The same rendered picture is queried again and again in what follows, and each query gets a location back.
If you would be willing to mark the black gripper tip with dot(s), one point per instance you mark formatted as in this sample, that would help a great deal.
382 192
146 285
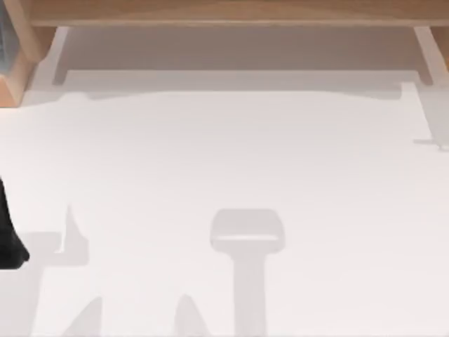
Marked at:
8 242

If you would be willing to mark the wooden cupboard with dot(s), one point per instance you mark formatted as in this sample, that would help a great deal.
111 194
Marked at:
224 12

